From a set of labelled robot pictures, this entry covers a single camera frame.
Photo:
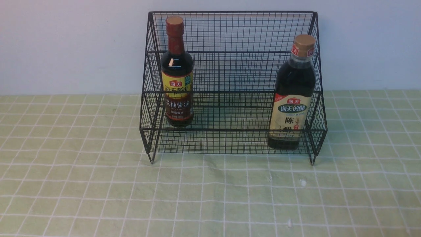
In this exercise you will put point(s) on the vinegar bottle gold cap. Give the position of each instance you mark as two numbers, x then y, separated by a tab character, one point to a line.
295	83

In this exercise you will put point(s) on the soy sauce bottle red cap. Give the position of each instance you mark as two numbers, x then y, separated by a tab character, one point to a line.
177	76

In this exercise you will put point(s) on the black wire mesh rack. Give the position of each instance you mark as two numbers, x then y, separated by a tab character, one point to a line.
236	57

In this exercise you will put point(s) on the green checkered tablecloth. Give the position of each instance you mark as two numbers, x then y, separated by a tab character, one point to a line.
74	166

